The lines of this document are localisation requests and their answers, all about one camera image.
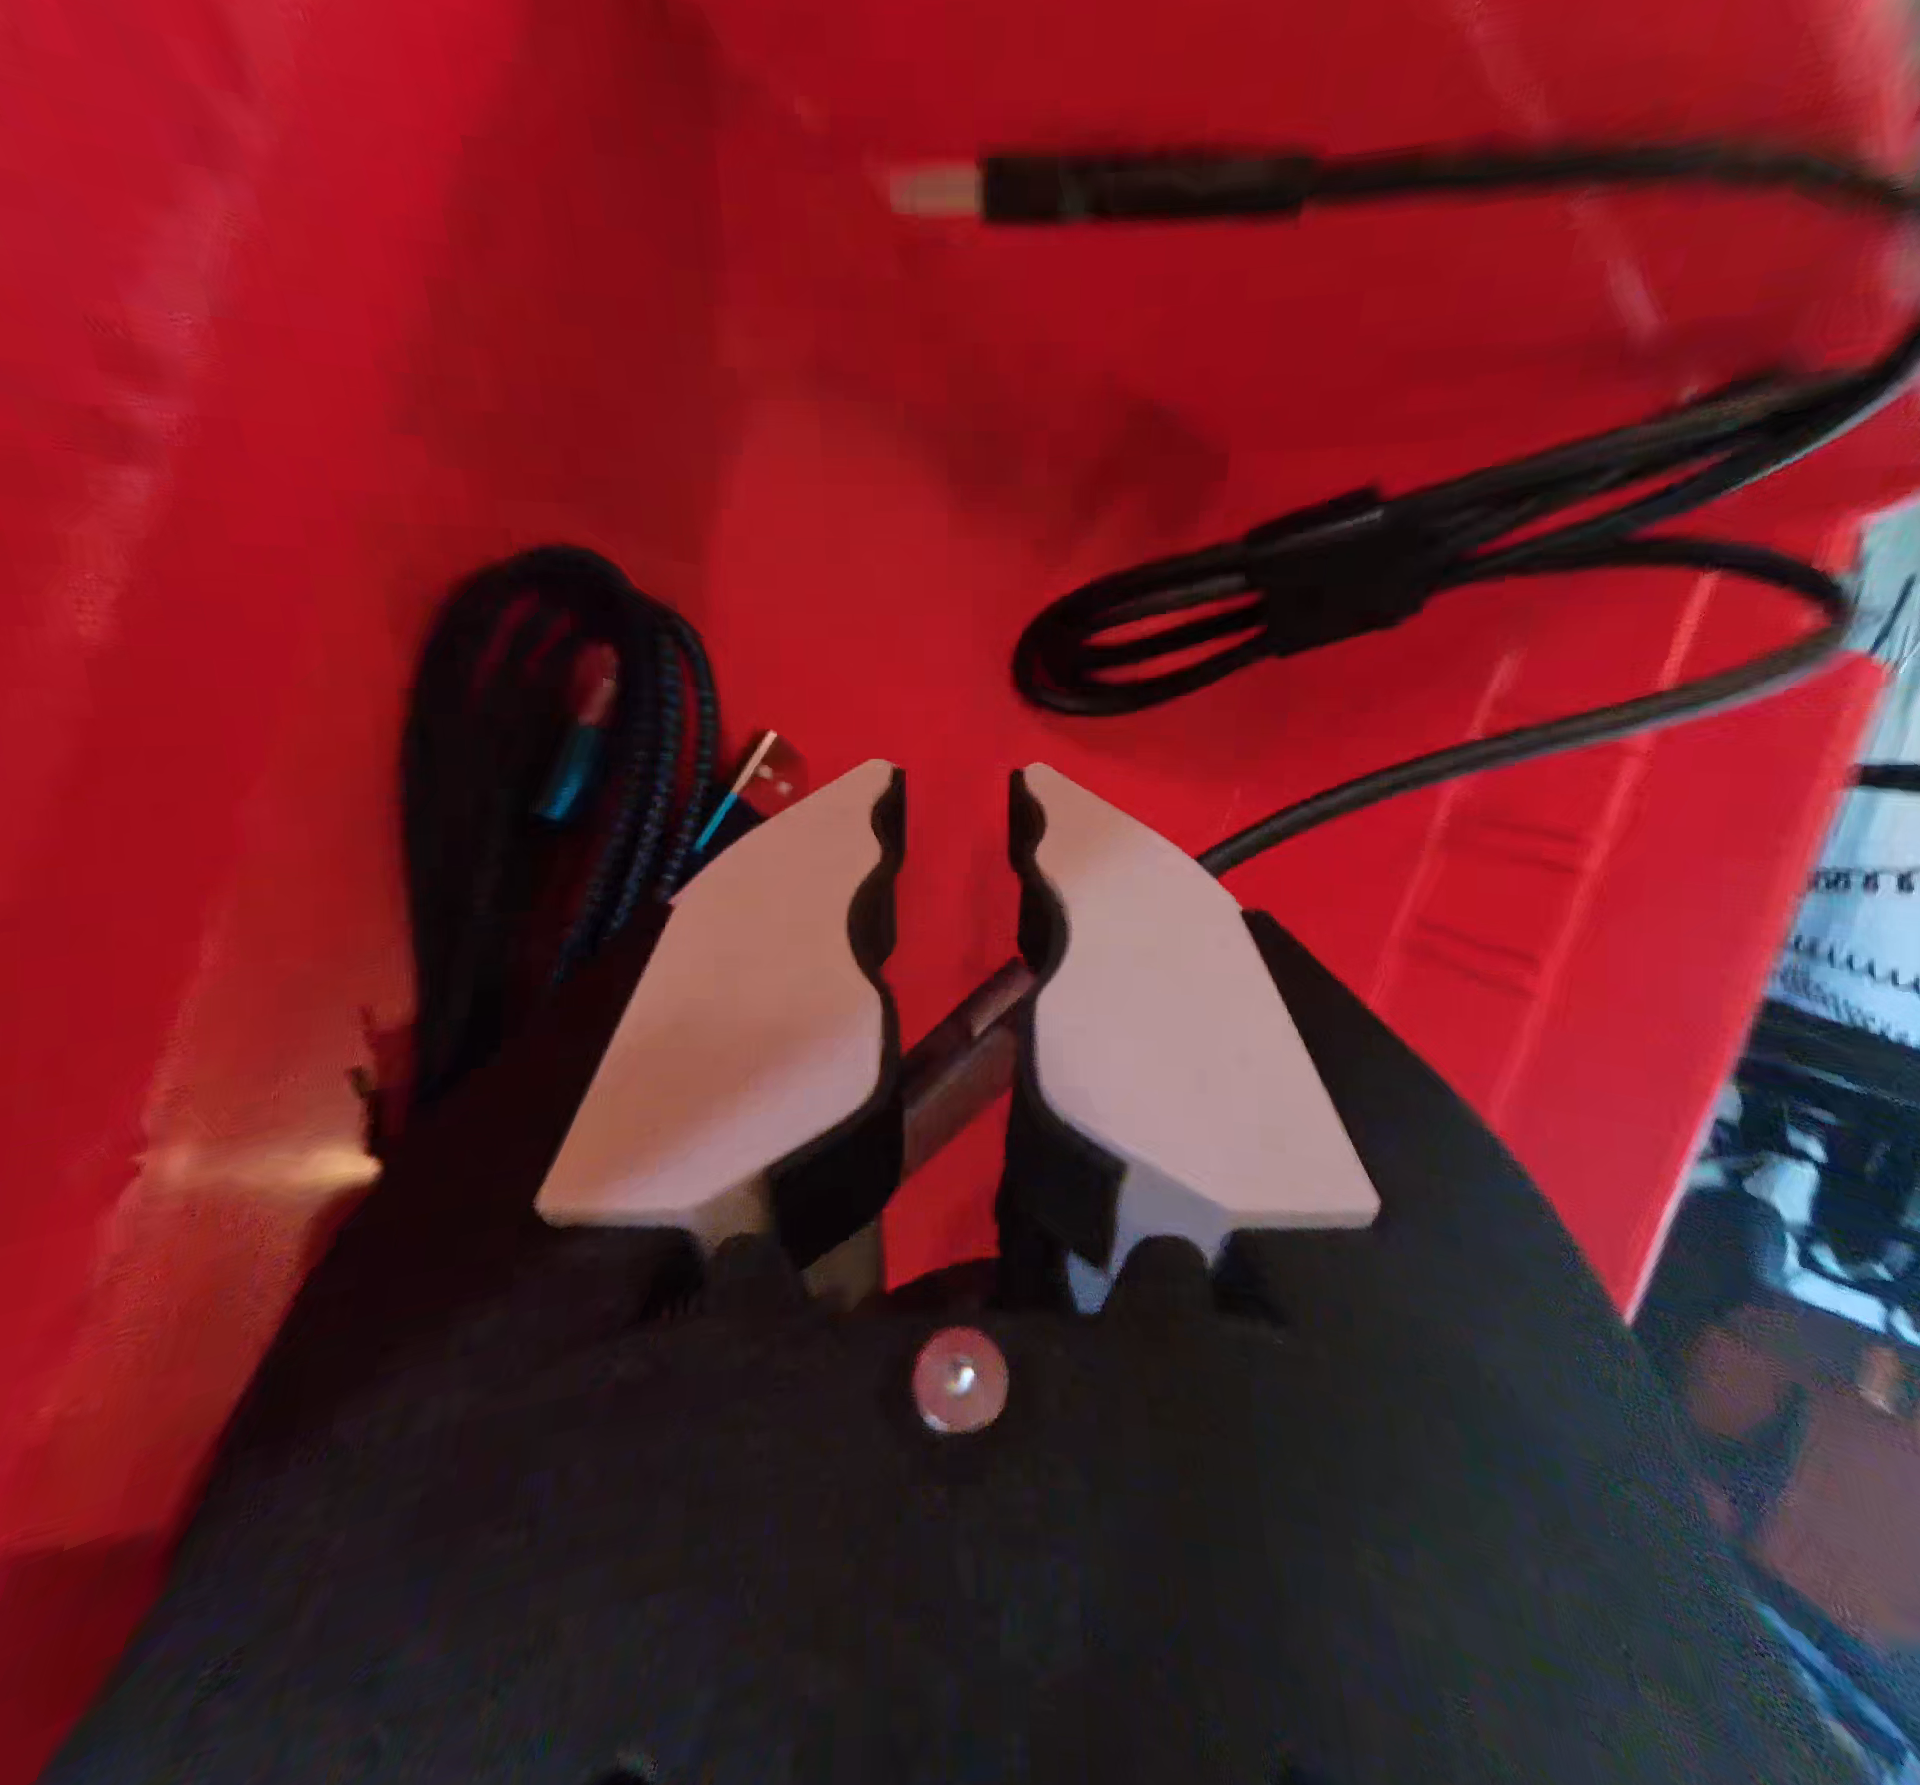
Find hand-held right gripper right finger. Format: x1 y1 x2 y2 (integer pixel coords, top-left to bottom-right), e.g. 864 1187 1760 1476
996 764 1382 1312

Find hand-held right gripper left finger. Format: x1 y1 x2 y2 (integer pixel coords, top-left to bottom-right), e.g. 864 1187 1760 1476
537 760 906 1270

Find red plastic bin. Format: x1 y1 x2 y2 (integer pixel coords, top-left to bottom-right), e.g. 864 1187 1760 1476
0 0 1920 1563

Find black usb-c cable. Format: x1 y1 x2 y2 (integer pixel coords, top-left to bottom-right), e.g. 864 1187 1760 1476
887 143 1920 1171

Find white black patterned object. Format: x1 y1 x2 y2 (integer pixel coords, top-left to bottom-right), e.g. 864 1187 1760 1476
1779 502 1920 1051

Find black blue braided cable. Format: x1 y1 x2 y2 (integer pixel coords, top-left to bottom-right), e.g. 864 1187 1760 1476
402 545 810 1112

